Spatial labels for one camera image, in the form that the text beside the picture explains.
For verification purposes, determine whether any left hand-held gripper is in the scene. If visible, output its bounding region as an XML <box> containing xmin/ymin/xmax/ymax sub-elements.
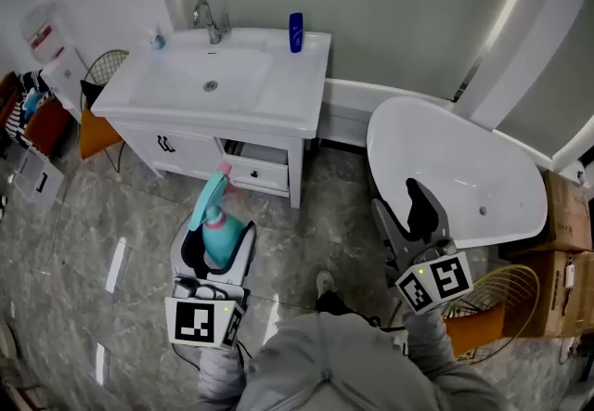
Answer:
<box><xmin>164</xmin><ymin>213</ymin><xmax>258</xmax><ymax>351</ymax></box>

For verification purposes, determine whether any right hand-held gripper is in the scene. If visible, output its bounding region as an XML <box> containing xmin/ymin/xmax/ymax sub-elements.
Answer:
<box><xmin>370</xmin><ymin>177</ymin><xmax>474</xmax><ymax>316</ymax></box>

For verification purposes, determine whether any teal spray bottle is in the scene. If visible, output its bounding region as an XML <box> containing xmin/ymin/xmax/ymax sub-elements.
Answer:
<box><xmin>187</xmin><ymin>161</ymin><xmax>247</xmax><ymax>270</ymax></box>

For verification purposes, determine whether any person's right forearm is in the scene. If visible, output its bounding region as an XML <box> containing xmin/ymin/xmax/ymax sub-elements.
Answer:
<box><xmin>402</xmin><ymin>306</ymin><xmax>465</xmax><ymax>382</ymax></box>

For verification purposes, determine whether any person's left forearm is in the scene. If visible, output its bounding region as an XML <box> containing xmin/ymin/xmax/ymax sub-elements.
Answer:
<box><xmin>194</xmin><ymin>342</ymin><xmax>247</xmax><ymax>411</ymax></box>

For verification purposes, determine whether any blue shampoo bottle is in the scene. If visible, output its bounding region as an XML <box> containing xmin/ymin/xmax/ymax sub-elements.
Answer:
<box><xmin>288</xmin><ymin>11</ymin><xmax>304</xmax><ymax>54</ymax></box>

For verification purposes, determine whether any white bathtub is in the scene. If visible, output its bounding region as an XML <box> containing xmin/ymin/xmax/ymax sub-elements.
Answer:
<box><xmin>365</xmin><ymin>96</ymin><xmax>549</xmax><ymax>250</ymax></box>

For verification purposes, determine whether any white vanity cabinet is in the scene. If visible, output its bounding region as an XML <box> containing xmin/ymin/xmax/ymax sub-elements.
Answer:
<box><xmin>109</xmin><ymin>119</ymin><xmax>307</xmax><ymax>210</ymax></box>

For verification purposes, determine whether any open white drawer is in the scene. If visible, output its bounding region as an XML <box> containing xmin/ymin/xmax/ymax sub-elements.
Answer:
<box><xmin>221</xmin><ymin>137</ymin><xmax>291</xmax><ymax>195</ymax></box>

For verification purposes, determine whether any person's shoe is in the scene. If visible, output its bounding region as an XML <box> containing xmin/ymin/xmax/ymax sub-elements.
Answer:
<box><xmin>315</xmin><ymin>270</ymin><xmax>339</xmax><ymax>302</ymax></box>

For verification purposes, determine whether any person's grey torso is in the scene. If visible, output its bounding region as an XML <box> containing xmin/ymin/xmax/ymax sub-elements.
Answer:
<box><xmin>234</xmin><ymin>310</ymin><xmax>511</xmax><ymax>411</ymax></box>

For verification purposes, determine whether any cardboard box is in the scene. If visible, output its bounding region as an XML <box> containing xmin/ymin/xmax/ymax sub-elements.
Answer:
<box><xmin>503</xmin><ymin>169</ymin><xmax>594</xmax><ymax>257</ymax></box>
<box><xmin>500</xmin><ymin>250</ymin><xmax>594</xmax><ymax>340</ymax></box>

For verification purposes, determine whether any white sink basin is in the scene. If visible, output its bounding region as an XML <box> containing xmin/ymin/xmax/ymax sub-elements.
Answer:
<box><xmin>90</xmin><ymin>26</ymin><xmax>332</xmax><ymax>140</ymax></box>

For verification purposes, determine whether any orange chair with clothes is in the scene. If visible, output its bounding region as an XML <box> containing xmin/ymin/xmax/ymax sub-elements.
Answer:
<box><xmin>0</xmin><ymin>70</ymin><xmax>73</xmax><ymax>158</ymax></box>

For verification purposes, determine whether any chrome faucet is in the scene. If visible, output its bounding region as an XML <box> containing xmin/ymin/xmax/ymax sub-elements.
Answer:
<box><xmin>192</xmin><ymin>0</ymin><xmax>232</xmax><ymax>45</ymax></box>

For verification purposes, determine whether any white water dispenser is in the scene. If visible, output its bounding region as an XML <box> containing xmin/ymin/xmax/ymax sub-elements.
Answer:
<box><xmin>19</xmin><ymin>1</ymin><xmax>90</xmax><ymax>122</ymax></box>

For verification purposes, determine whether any black cable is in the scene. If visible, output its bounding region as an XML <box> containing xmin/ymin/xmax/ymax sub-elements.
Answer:
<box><xmin>324</xmin><ymin>297</ymin><xmax>409</xmax><ymax>334</ymax></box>

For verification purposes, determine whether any gold wire chair orange cushion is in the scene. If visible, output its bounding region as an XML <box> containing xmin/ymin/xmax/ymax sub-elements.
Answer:
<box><xmin>77</xmin><ymin>48</ymin><xmax>132</xmax><ymax>173</ymax></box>
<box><xmin>440</xmin><ymin>263</ymin><xmax>541</xmax><ymax>365</ymax></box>

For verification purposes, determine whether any white box black handle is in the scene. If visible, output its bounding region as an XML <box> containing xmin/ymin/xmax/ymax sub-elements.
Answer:
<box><xmin>13</xmin><ymin>147</ymin><xmax>66</xmax><ymax>206</ymax></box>

